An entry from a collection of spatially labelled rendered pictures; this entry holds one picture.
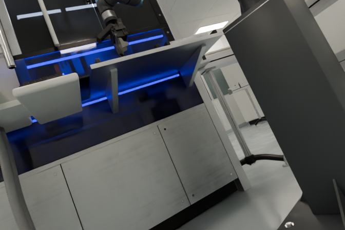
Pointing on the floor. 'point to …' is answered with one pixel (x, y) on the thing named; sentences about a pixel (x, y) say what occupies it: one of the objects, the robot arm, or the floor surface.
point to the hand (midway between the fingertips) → (120, 54)
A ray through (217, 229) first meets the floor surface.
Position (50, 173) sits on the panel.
